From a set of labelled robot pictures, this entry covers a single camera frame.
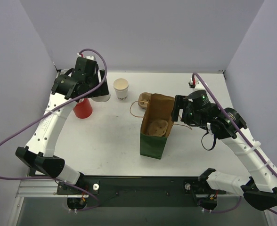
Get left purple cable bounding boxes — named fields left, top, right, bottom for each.
left=0, top=48, right=108, bottom=212

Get purple cable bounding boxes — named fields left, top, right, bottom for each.
left=191, top=72, right=277, bottom=219
left=0, top=48, right=108, bottom=212

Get stacked white paper cups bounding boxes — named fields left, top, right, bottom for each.
left=113, top=78, right=129, bottom=101

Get aluminium frame rail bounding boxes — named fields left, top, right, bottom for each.
left=16, top=179, right=58, bottom=197

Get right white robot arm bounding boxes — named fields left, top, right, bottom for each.
left=171, top=90, right=277, bottom=211

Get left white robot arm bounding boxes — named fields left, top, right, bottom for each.
left=16, top=56, right=110, bottom=194

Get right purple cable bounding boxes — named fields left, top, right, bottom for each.
left=191, top=72, right=277, bottom=219

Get green paper takeout bag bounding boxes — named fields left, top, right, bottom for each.
left=136, top=92, right=175, bottom=160

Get brown pulp cup carrier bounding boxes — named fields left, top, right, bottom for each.
left=146, top=119, right=168, bottom=137

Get red straw holder cup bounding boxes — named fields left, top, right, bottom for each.
left=73, top=98, right=93, bottom=119

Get white paper coffee cup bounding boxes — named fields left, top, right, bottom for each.
left=91, top=93, right=111, bottom=102

